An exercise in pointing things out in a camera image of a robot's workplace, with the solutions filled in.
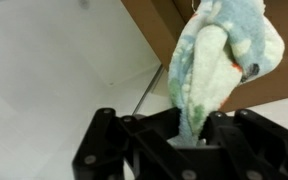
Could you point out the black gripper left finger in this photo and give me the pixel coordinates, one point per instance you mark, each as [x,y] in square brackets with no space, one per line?
[110,142]

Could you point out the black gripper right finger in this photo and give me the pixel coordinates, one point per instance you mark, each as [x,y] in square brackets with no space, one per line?
[245,146]

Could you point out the light blue patterned towel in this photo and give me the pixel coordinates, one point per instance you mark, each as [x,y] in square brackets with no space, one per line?
[226,43]

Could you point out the brown leather sofa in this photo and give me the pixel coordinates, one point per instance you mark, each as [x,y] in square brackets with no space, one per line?
[162,21]

